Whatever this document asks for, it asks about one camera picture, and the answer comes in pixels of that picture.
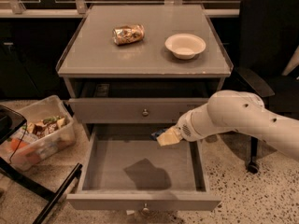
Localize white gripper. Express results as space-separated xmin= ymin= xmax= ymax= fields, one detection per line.
xmin=156 ymin=111 xmax=200 ymax=146

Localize blue rxbar blueberry bar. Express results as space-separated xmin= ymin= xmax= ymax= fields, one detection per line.
xmin=150 ymin=129 xmax=166 ymax=141

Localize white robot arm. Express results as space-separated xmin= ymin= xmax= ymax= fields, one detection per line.
xmin=151 ymin=90 xmax=299 ymax=161

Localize round metal drawer knob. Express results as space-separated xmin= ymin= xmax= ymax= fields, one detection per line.
xmin=142 ymin=109 xmax=150 ymax=117

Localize grey drawer cabinet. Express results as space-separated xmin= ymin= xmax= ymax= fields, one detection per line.
xmin=55 ymin=4 xmax=234 ymax=217

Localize lower metal drawer knob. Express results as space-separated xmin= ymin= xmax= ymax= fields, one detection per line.
xmin=140 ymin=203 xmax=152 ymax=217

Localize closed grey top drawer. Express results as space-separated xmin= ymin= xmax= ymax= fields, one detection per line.
xmin=69 ymin=98 xmax=207 ymax=123

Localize dark object in shelf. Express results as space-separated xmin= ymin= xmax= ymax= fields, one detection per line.
xmin=94 ymin=84 xmax=109 ymax=98

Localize white paper bowl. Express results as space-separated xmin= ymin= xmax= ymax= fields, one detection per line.
xmin=164 ymin=34 xmax=206 ymax=60

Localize shiny gold snack bag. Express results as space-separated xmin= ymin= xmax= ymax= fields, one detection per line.
xmin=112 ymin=24 xmax=145 ymax=46

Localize clear plastic storage bin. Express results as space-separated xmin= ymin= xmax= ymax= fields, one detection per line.
xmin=0 ymin=95 xmax=76 ymax=171

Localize black office chair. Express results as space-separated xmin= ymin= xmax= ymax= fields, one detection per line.
xmin=225 ymin=0 xmax=299 ymax=172

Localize snacks inside plastic bin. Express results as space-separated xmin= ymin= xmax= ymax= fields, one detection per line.
xmin=7 ymin=116 xmax=67 ymax=157

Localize black table frame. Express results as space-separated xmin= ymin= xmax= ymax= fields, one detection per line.
xmin=0 ymin=105 xmax=84 ymax=224

